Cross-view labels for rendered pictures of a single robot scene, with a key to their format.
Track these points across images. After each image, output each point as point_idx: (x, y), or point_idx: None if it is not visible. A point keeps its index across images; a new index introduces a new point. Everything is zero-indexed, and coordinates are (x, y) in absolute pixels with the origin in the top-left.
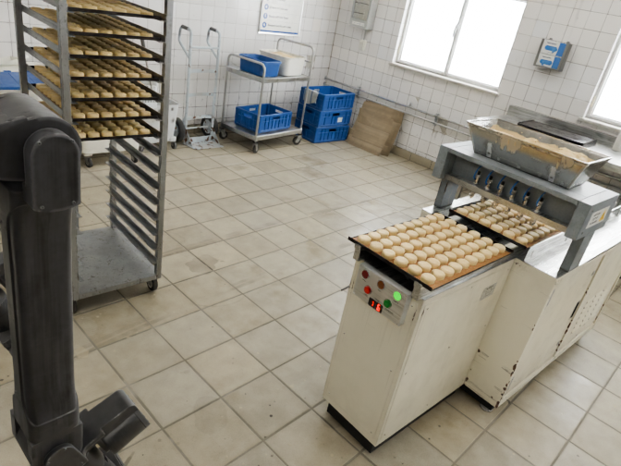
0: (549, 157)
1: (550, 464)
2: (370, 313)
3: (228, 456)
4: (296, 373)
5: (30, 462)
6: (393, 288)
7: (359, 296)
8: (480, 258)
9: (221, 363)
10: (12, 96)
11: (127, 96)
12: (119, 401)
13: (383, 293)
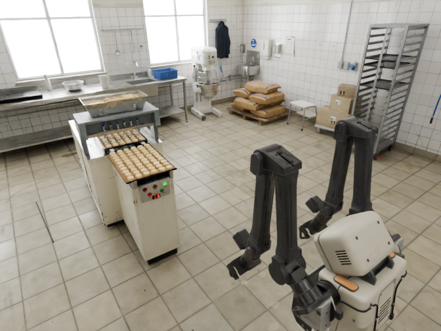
0: (131, 101)
1: (193, 200)
2: (151, 203)
3: (166, 312)
4: (117, 275)
5: (341, 207)
6: (161, 182)
7: (146, 200)
8: (155, 151)
9: (93, 316)
10: (346, 119)
11: None
12: (315, 197)
13: (157, 188)
